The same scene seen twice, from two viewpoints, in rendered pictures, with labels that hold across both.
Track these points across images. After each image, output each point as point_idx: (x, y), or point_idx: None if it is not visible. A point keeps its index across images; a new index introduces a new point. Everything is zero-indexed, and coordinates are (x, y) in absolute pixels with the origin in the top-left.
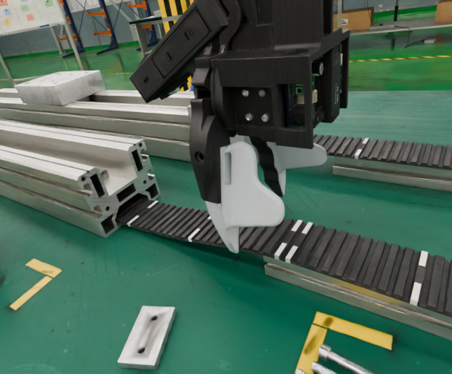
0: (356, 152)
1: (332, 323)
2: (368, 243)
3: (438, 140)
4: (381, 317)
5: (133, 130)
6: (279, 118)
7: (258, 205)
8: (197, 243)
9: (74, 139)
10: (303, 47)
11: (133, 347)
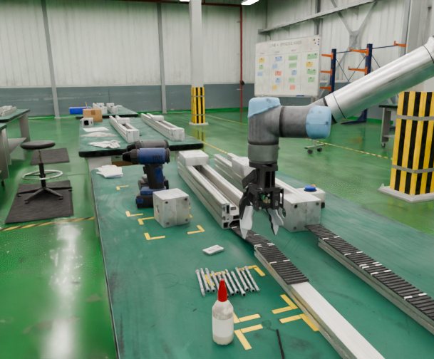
0: (325, 238)
1: (256, 268)
2: (279, 253)
3: (383, 256)
4: (268, 272)
5: None
6: (254, 202)
7: (248, 223)
8: (246, 241)
9: (233, 191)
10: (261, 189)
11: (207, 249)
